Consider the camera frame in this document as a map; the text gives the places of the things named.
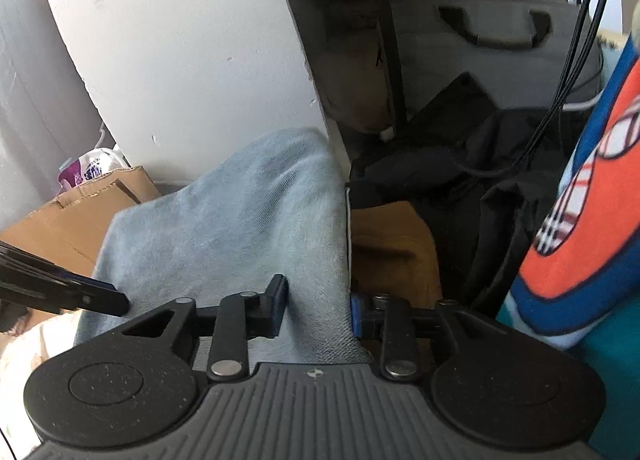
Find light blue denim jeans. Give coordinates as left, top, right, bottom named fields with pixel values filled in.
left=93, top=128, right=368, bottom=364

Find flattened brown cardboard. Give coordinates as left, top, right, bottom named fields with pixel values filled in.
left=1, top=166, right=160, bottom=332

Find cream bear print bedsheet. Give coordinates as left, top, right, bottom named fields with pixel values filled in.
left=1, top=311, right=81, bottom=459

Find purple white packaging bag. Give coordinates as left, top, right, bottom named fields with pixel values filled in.
left=58, top=148, right=130, bottom=192

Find colourful patterned teal garment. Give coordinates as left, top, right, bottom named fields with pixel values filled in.
left=497, top=34, right=640, bottom=459

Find grey suitcase with handle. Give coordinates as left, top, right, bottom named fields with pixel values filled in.
left=392, top=0, right=579, bottom=111

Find black hanging cables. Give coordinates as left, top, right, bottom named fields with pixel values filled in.
left=449, top=0, right=622, bottom=178

